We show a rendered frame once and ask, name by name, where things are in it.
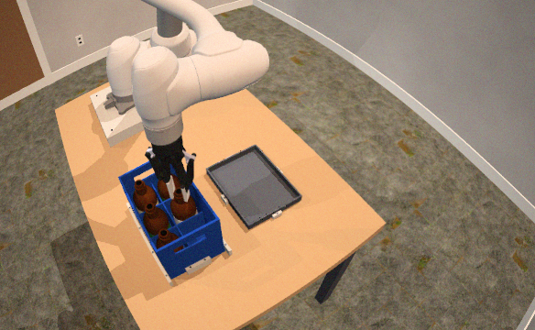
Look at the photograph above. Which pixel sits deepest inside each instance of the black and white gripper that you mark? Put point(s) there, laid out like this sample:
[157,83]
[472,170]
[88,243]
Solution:
[161,165]

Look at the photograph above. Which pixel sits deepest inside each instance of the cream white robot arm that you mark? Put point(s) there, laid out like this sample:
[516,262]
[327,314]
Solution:
[165,82]

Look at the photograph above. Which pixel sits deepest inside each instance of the blue plastic crate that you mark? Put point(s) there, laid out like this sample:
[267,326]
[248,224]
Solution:
[209,234]

